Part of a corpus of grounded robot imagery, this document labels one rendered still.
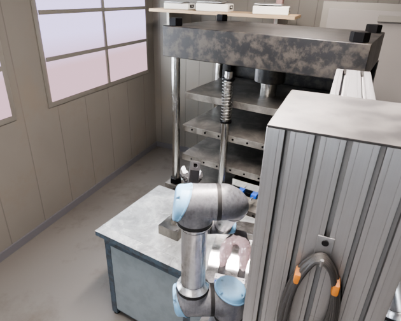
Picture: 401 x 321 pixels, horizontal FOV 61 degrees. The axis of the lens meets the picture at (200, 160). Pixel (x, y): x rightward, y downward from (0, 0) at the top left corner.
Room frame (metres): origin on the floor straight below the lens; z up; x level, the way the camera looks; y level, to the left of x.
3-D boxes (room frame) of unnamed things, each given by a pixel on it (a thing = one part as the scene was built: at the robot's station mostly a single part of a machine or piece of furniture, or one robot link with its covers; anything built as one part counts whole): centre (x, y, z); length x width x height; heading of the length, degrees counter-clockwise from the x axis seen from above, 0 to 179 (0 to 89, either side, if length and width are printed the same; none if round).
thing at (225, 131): (2.28, -0.17, 1.10); 0.05 x 0.05 x 1.30
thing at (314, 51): (2.49, -0.48, 1.75); 1.30 x 0.84 x 0.61; 61
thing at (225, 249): (1.53, -0.22, 0.90); 0.26 x 0.18 x 0.08; 168
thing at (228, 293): (0.90, -0.12, 1.20); 0.13 x 0.12 x 0.14; 94
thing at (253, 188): (2.40, -0.49, 0.87); 0.50 x 0.27 x 0.17; 151
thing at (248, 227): (1.54, -0.22, 0.85); 0.50 x 0.26 x 0.11; 168
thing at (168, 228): (1.81, 0.14, 0.83); 0.20 x 0.15 x 0.07; 151
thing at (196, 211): (0.89, 0.01, 1.41); 0.15 x 0.12 x 0.55; 94
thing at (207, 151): (2.54, -0.51, 1.01); 1.10 x 0.74 x 0.05; 61
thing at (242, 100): (2.55, -0.51, 1.51); 1.10 x 0.70 x 0.05; 61
